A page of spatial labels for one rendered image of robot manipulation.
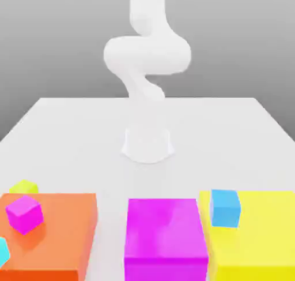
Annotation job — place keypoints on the small blue cube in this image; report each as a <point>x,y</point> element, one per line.
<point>224,209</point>

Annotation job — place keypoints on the small magenta cube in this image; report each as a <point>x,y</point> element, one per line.
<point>24,214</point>

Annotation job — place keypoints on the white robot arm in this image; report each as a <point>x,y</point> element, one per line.
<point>147,54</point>

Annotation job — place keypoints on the large orange box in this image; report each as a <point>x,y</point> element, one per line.
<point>66,228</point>

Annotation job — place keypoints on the large yellow box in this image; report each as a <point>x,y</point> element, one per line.
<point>262,239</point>

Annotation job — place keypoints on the small yellow-green cube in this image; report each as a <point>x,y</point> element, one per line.
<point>24,186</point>

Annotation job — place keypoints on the large magenta box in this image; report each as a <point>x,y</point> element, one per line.
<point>164,230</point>

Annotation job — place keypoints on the small cyan cube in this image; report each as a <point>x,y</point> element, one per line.
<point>3,251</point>

